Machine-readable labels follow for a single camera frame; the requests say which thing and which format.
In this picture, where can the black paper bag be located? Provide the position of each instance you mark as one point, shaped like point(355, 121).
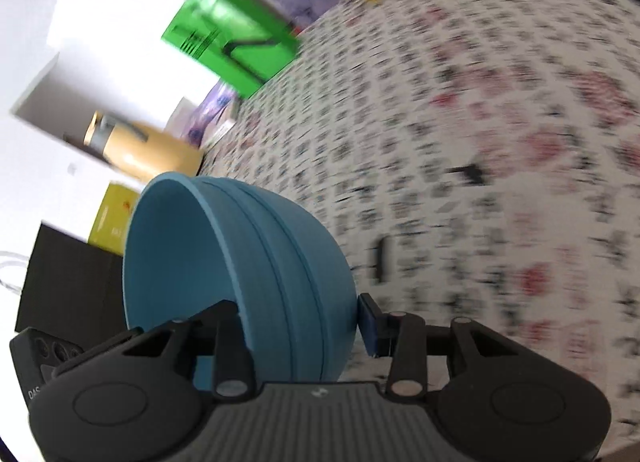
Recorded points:
point(70, 282)

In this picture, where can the yellow box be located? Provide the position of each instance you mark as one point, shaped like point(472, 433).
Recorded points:
point(112, 219)

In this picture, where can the printed tablecloth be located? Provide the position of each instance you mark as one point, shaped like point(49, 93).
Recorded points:
point(450, 167)

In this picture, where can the green gift bag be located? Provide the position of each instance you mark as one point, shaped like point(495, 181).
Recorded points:
point(225, 37)

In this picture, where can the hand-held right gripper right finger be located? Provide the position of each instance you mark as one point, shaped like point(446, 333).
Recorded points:
point(370, 327)

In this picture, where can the yellow thermos jug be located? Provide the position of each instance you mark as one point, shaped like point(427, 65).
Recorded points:
point(145, 154)

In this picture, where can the pale purple packet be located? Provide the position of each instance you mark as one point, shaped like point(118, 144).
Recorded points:
point(212, 112)

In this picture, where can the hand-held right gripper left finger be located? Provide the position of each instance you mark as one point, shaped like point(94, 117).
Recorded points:
point(230, 342)

